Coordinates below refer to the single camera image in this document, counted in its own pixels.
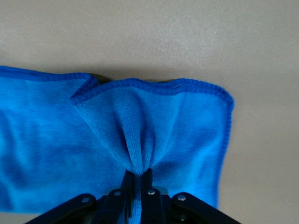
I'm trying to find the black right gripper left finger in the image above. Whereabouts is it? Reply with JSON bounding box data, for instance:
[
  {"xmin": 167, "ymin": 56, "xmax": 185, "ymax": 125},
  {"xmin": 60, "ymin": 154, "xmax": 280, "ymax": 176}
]
[{"xmin": 24, "ymin": 169, "xmax": 135, "ymax": 224}]

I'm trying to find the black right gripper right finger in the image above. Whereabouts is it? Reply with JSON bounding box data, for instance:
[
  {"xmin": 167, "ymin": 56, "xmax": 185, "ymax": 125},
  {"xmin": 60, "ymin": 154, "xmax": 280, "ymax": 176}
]
[{"xmin": 141, "ymin": 168, "xmax": 242, "ymax": 224}]

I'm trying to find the blue microfibre towel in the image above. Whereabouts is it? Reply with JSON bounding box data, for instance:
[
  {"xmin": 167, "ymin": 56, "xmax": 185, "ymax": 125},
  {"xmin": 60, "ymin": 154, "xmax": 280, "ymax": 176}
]
[{"xmin": 0, "ymin": 65, "xmax": 235, "ymax": 224}]

